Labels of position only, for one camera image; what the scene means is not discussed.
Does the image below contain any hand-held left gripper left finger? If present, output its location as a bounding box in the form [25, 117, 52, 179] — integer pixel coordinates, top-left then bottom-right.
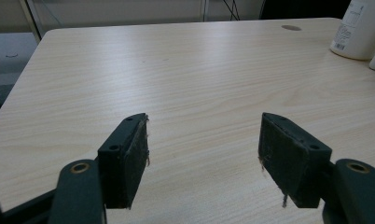
[97, 112, 150, 210]

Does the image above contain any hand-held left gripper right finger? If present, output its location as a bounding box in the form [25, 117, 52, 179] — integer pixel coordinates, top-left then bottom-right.
[257, 112, 333, 209]

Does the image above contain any white cup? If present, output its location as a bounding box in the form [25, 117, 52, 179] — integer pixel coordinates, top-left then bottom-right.
[329, 0, 375, 72]

